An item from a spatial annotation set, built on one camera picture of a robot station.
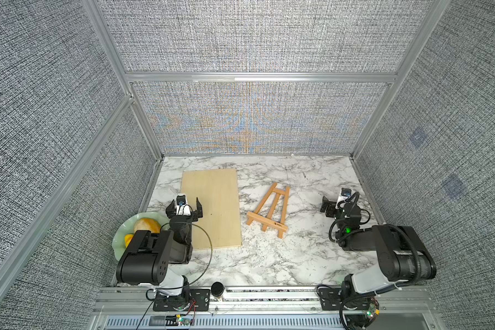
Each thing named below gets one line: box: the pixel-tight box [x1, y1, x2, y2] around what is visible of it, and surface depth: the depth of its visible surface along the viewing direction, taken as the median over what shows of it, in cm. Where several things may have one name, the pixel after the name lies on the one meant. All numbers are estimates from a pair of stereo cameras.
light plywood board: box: [180, 168, 242, 249], surface depth 103 cm
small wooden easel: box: [246, 182, 291, 239], surface depth 94 cm
